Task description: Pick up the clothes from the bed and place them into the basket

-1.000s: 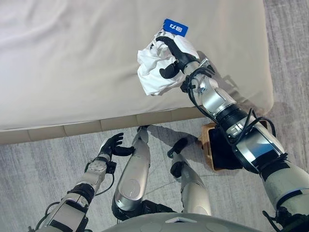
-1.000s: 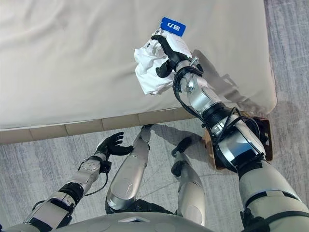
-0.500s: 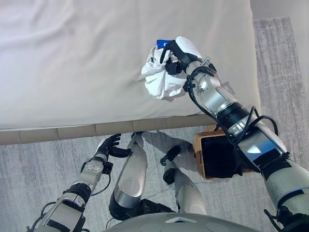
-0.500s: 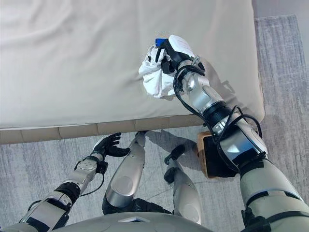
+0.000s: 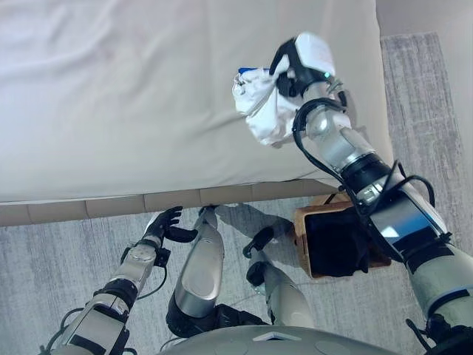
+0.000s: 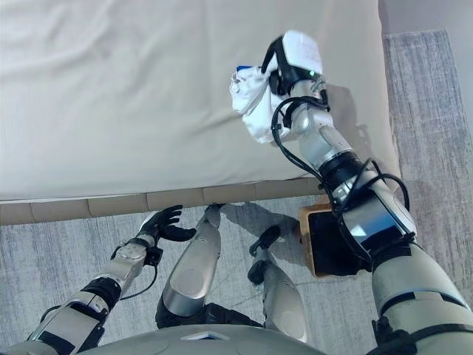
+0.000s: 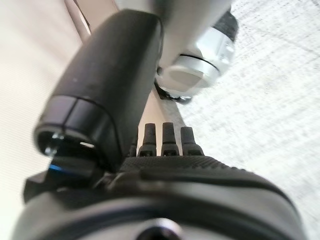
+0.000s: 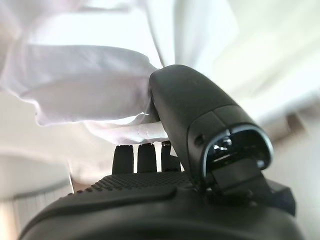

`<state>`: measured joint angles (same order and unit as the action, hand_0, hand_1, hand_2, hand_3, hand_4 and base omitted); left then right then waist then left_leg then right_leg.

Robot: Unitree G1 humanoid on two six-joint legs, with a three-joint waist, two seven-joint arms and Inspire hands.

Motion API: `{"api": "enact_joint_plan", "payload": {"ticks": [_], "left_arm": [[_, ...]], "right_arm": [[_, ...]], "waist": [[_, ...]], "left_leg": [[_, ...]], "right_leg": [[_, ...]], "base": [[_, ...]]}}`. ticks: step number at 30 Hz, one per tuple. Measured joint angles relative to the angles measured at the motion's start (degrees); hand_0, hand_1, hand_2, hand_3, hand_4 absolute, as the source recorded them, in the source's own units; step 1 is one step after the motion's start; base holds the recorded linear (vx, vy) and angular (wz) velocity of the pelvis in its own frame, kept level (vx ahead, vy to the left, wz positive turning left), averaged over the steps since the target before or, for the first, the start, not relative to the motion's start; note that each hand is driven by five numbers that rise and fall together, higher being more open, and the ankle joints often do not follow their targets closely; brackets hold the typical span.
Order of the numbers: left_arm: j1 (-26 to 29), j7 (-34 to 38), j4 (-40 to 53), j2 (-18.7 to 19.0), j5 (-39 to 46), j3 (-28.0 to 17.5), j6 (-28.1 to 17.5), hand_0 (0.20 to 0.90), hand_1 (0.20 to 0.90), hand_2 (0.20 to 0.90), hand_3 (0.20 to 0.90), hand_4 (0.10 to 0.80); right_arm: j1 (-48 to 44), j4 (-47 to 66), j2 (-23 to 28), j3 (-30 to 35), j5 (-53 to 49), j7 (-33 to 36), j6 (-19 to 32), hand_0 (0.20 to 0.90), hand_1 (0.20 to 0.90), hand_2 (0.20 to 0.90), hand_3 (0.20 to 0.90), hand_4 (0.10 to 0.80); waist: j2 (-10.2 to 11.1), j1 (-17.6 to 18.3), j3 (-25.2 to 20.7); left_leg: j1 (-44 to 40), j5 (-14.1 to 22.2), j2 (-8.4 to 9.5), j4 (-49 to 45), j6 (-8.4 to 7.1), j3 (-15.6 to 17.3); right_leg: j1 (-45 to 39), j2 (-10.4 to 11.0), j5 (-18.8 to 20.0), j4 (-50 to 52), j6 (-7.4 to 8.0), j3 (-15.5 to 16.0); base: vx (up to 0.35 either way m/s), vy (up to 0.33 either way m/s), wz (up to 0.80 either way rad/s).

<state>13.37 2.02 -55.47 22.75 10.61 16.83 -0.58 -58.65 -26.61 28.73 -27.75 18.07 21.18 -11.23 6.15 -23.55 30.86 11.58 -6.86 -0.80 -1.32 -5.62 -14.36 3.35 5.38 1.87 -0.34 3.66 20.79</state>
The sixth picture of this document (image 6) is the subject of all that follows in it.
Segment silver robot leg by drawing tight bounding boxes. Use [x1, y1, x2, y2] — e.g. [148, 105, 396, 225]
[248, 225, 310, 344]
[154, 203, 223, 331]

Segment brown wicker basket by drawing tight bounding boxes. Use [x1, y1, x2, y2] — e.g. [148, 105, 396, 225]
[297, 202, 375, 279]

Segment silver right robot leg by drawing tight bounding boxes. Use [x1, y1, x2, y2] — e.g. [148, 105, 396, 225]
[248, 225, 310, 344]

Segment white garment with blue tag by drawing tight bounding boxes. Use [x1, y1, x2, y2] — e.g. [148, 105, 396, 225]
[228, 64, 293, 146]

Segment silver left robot leg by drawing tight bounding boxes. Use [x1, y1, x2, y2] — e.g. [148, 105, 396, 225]
[154, 203, 223, 331]

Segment bed mattress with beige sheet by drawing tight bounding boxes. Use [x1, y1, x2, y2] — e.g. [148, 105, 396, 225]
[0, 0, 403, 203]

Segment robot silver legs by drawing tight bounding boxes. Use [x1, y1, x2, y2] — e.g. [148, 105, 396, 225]
[0, 181, 330, 227]

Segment black garment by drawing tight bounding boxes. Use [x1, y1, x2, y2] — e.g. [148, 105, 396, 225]
[308, 212, 371, 277]

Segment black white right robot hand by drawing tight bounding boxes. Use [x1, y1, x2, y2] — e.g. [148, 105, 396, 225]
[260, 30, 324, 97]

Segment grey robot torso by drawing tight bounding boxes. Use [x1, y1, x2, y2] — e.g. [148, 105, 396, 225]
[0, 302, 384, 355]

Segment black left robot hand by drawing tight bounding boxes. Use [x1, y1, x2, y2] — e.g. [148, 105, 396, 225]
[138, 205, 197, 246]

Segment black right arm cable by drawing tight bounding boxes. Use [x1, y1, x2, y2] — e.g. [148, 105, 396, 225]
[270, 95, 412, 274]

